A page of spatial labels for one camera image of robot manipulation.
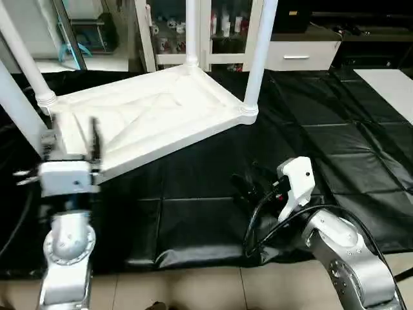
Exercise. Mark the white plastic table leg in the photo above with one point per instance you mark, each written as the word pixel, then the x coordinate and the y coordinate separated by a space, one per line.
pixel 191 32
pixel 258 58
pixel 26 58
pixel 22 110

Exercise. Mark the white glass door cabinet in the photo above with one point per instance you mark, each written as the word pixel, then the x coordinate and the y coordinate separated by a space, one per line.
pixel 219 32

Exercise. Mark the white drawer unit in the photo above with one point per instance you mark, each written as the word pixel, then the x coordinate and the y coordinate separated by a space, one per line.
pixel 300 57

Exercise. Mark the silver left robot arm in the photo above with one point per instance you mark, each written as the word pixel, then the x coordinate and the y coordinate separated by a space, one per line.
pixel 68 245

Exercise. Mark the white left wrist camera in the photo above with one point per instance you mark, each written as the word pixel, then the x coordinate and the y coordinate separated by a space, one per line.
pixel 64 177

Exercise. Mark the turquoise plastic stand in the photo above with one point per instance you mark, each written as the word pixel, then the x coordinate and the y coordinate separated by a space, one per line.
pixel 74 50

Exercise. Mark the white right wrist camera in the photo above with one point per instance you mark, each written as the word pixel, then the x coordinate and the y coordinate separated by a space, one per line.
pixel 298 181

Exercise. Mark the white plastic table top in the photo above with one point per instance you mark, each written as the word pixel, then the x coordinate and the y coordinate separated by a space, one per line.
pixel 155 110

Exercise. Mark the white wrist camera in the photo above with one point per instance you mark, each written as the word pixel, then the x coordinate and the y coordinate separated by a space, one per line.
pixel 64 177
pixel 298 181

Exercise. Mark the black table mat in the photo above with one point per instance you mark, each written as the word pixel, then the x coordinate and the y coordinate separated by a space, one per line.
pixel 322 142

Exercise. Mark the black case with yellow label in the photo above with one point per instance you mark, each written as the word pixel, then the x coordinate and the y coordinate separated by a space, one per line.
pixel 293 16

